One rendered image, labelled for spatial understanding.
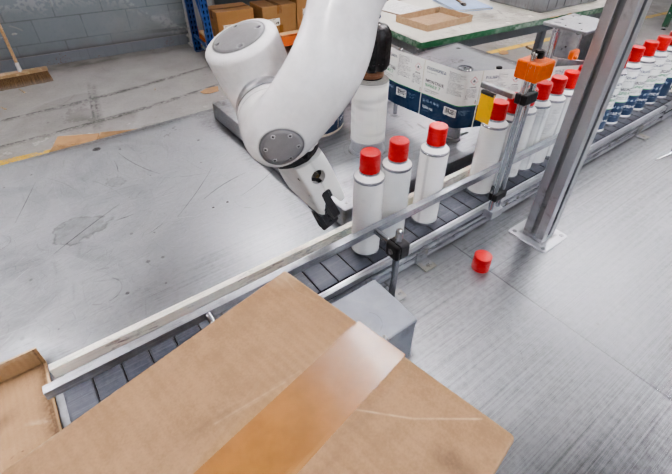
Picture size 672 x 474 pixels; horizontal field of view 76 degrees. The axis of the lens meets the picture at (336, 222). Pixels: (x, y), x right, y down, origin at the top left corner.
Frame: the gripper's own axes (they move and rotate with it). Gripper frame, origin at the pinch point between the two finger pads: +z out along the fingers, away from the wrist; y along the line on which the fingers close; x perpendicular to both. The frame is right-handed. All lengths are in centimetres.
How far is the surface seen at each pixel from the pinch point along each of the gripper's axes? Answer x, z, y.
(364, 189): -7.2, -1.2, -2.0
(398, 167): -14.4, -0.2, -2.2
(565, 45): -79, 19, 10
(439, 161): -22.5, 4.6, -3.0
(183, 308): 25.9, -0.9, 2.6
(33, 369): 49, -1, 12
